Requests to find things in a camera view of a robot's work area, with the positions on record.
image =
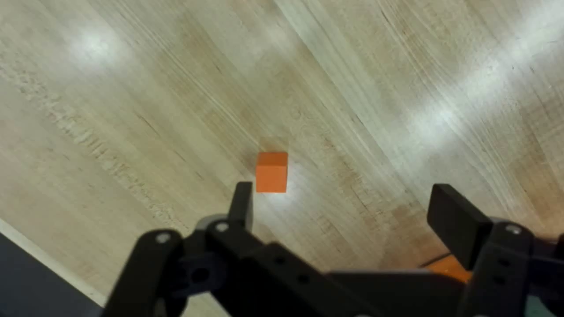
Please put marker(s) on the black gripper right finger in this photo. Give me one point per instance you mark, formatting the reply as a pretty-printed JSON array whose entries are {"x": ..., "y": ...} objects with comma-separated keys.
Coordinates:
[{"x": 506, "y": 261}]

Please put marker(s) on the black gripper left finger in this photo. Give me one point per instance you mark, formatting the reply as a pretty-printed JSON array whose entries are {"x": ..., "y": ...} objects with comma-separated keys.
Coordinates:
[{"x": 224, "y": 259}]

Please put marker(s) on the small orange block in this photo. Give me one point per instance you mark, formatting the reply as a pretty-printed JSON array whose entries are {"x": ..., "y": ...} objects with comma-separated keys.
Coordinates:
[{"x": 271, "y": 171}]

